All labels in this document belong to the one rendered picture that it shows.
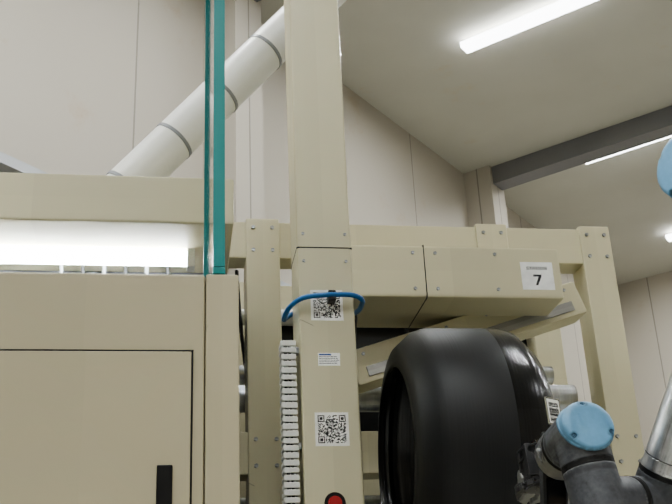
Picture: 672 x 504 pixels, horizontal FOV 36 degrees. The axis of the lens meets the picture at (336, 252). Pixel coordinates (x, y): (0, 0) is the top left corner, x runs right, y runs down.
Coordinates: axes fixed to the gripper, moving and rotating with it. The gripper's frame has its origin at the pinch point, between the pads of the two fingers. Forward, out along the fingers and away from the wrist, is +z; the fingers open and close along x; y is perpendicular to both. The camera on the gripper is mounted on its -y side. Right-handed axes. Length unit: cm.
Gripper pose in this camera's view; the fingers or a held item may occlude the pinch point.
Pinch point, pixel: (526, 503)
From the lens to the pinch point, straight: 213.0
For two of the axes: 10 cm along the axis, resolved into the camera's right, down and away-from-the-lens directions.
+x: -9.9, -0.2, -1.5
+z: -1.4, 5.1, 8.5
